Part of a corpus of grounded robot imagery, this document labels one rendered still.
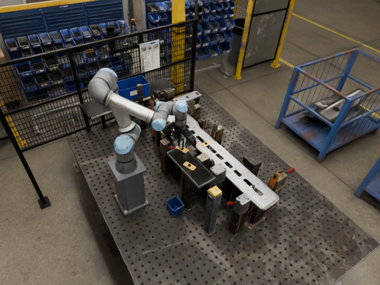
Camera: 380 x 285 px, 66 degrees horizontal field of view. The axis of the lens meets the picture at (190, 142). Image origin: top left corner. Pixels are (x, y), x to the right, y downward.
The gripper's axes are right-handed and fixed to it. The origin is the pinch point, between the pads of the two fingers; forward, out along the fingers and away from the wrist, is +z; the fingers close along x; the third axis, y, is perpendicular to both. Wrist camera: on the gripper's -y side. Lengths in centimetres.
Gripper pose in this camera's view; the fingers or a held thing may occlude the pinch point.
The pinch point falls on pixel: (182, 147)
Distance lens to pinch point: 196.8
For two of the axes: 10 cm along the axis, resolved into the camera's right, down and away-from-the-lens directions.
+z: -0.5, 7.3, 6.8
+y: -8.2, -4.2, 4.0
